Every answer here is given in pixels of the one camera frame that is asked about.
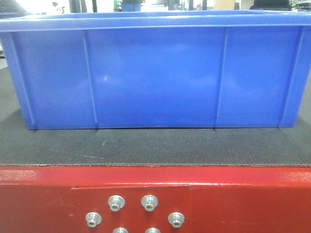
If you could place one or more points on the large blue plastic bin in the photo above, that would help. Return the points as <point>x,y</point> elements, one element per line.
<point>184,69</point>

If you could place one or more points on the black conveyor belt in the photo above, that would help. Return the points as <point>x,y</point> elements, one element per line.
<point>150,147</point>

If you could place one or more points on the red conveyor frame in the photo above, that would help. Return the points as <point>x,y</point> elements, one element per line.
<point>174,199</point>

